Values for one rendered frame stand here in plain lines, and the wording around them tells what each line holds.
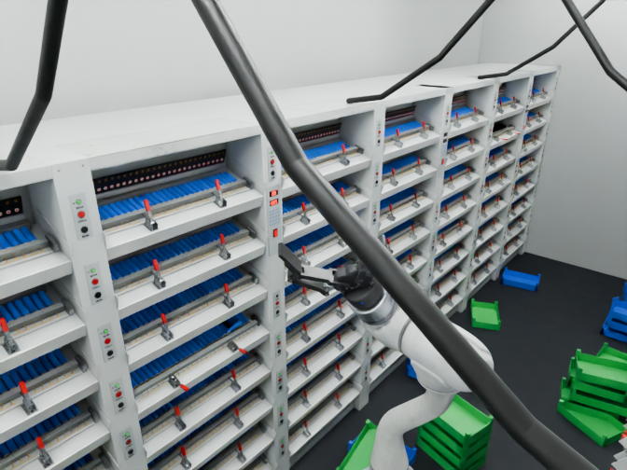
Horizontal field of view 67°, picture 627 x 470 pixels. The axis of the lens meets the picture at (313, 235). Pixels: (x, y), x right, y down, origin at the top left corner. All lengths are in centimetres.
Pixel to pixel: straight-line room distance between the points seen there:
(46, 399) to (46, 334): 20
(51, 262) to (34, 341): 22
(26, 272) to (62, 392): 39
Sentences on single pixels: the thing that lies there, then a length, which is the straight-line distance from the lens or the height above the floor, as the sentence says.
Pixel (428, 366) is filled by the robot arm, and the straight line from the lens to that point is 97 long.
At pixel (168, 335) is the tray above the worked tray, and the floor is 115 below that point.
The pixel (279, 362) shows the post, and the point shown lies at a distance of 217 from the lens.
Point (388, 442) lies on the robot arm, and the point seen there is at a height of 115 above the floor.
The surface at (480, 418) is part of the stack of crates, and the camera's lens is 275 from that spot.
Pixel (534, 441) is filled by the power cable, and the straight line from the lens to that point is 43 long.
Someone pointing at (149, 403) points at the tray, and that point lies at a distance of 178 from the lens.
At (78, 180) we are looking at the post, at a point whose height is 174.
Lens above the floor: 209
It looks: 23 degrees down
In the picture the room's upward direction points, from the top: straight up
